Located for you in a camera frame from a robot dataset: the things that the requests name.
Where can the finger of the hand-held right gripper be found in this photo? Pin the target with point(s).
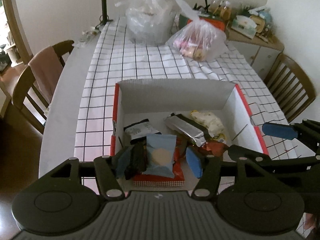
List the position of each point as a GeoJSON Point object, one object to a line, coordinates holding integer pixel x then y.
{"type": "Point", "coordinates": [280, 130]}
{"type": "Point", "coordinates": [250, 152]}

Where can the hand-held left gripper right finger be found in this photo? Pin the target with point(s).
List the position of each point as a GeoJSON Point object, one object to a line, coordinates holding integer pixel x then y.
{"type": "Point", "coordinates": [195, 162]}

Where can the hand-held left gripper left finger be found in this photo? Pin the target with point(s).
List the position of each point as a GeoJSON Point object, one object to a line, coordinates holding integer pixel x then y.
{"type": "Point", "coordinates": [123, 163]}

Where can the dark ridged snack packet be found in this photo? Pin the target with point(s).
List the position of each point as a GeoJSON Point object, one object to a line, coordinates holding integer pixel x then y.
{"type": "Point", "coordinates": [137, 162]}

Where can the silver snack packet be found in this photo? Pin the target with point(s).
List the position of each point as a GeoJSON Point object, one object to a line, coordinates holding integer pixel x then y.
{"type": "Point", "coordinates": [186, 128]}

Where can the light blue snack packet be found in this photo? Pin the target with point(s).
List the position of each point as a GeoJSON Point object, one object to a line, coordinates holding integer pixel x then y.
{"type": "Point", "coordinates": [160, 155]}

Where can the navy snack packet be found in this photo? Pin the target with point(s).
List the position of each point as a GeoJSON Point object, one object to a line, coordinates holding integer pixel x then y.
{"type": "Point", "coordinates": [141, 130]}

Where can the cream white snack packet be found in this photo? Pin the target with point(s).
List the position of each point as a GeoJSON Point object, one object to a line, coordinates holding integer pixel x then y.
{"type": "Point", "coordinates": [210, 122]}

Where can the red cardboard box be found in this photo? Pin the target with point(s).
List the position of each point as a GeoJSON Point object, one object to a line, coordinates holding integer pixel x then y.
{"type": "Point", "coordinates": [175, 97]}

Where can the plastic bag of snacks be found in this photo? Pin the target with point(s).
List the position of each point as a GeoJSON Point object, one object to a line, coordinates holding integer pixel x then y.
{"type": "Point", "coordinates": [197, 40]}

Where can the person's right hand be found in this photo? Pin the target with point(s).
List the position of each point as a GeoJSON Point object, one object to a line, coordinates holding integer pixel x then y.
{"type": "Point", "coordinates": [310, 222]}

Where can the orange red snack packet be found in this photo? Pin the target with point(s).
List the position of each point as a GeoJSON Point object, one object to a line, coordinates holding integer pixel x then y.
{"type": "Point", "coordinates": [217, 147]}

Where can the wooden chair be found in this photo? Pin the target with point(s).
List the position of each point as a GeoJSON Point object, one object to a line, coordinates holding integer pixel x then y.
{"type": "Point", "coordinates": [292, 90]}
{"type": "Point", "coordinates": [25, 92]}

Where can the beige cabinet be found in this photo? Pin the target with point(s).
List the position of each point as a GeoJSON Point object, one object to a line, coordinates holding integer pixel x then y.
{"type": "Point", "coordinates": [260, 50]}

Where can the white black-checked tablecloth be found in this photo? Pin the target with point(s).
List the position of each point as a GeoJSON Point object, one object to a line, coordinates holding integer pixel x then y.
{"type": "Point", "coordinates": [140, 62]}

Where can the green white tissue box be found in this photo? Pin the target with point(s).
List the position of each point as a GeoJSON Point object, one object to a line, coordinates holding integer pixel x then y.
{"type": "Point", "coordinates": [243, 26]}

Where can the pink brown cloth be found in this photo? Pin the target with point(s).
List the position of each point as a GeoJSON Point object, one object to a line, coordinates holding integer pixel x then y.
{"type": "Point", "coordinates": [47, 70]}

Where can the red green tin box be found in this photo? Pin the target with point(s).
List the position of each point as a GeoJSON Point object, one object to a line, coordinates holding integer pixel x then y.
{"type": "Point", "coordinates": [215, 25]}

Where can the amber glass bottle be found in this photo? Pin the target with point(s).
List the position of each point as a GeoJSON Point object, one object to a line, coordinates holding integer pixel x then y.
{"type": "Point", "coordinates": [223, 11]}

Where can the large clear plastic bag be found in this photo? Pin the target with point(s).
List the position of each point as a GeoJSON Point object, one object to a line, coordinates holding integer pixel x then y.
{"type": "Point", "coordinates": [147, 20]}

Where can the black brush holder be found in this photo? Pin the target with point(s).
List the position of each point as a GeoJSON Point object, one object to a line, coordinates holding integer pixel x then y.
{"type": "Point", "coordinates": [203, 5]}

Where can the black gooseneck desk lamp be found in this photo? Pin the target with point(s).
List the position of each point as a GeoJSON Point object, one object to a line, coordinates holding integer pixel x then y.
{"type": "Point", "coordinates": [105, 2]}

